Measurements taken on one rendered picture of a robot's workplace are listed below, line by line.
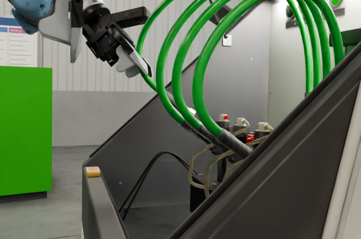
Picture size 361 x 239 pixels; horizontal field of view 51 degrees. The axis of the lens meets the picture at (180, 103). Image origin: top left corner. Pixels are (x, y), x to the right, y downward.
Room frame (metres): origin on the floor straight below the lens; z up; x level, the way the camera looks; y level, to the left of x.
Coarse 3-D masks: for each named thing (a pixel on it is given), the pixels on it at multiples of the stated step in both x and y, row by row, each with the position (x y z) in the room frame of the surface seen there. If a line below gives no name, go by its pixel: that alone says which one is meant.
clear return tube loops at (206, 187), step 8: (272, 128) 0.59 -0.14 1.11; (264, 136) 0.57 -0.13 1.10; (208, 144) 0.63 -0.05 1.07; (248, 144) 0.56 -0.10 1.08; (200, 152) 0.62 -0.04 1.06; (232, 152) 0.55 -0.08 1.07; (192, 160) 0.62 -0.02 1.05; (216, 160) 0.54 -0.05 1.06; (192, 168) 0.62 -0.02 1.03; (208, 168) 0.54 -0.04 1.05; (232, 168) 0.48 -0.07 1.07; (208, 176) 0.54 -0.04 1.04; (224, 176) 0.48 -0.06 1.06; (192, 184) 0.61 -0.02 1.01; (208, 192) 0.54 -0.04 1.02
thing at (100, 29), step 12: (96, 12) 0.90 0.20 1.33; (108, 12) 0.92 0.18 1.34; (84, 24) 0.90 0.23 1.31; (96, 24) 0.90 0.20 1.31; (108, 24) 0.87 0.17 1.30; (84, 36) 0.91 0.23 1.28; (96, 36) 0.86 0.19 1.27; (108, 36) 0.86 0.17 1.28; (96, 48) 0.87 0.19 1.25; (108, 48) 0.85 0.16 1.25; (108, 60) 0.89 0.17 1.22
